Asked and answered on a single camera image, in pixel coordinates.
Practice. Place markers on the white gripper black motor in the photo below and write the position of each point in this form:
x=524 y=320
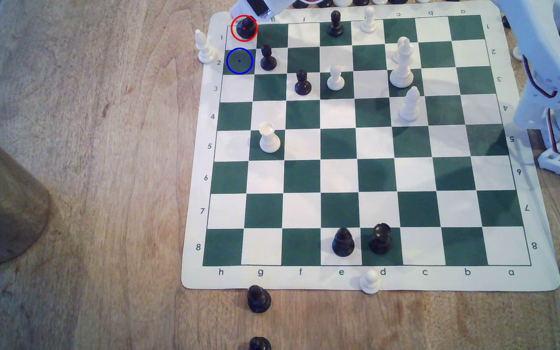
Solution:
x=240 y=11

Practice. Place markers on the black king chess piece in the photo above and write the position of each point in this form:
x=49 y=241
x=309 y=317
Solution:
x=246 y=30

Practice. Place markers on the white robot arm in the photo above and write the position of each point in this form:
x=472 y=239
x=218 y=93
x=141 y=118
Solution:
x=542 y=58

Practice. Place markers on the white bishop chess piece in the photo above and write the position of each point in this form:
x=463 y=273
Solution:
x=410 y=109
x=205 y=48

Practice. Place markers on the white pawn chess piece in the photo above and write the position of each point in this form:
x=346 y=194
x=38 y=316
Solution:
x=336 y=81
x=516 y=54
x=369 y=23
x=397 y=52
x=370 y=283

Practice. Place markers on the white rook chess piece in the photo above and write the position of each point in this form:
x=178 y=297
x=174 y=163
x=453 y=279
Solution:
x=269 y=141

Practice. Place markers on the green and white chess mat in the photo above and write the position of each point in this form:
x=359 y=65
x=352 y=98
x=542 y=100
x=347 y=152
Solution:
x=338 y=146

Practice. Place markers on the white queen chess piece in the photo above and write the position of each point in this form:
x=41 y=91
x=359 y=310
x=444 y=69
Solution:
x=402 y=73

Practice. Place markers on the black bishop chess piece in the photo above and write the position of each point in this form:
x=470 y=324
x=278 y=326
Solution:
x=343 y=244

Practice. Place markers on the black rook chess piece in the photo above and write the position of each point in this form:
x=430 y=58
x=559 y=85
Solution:
x=380 y=240

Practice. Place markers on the blurry brown cylinder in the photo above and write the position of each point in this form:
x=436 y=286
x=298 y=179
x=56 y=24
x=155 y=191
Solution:
x=3 y=204

